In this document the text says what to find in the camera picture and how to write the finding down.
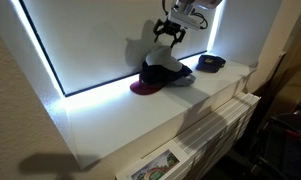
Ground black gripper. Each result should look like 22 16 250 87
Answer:
152 18 188 50

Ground white cap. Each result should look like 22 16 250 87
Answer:
145 44 184 73

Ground grey cap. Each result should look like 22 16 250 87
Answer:
171 73 197 88

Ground navy cap with yellow logo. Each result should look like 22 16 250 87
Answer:
195 54 227 74

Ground maroon cap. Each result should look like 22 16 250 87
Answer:
129 77 165 97

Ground white roller blind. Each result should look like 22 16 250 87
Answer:
20 0 222 95

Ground black blind bottom bar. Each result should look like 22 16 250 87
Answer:
63 50 209 98

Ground white stacked boxes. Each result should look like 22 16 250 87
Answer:
172 92 262 180

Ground white box with photo print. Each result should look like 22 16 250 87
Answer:
115 139 195 180

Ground beige cardboard box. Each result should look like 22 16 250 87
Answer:
269 67 301 117

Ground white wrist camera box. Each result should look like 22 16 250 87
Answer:
167 6 205 32

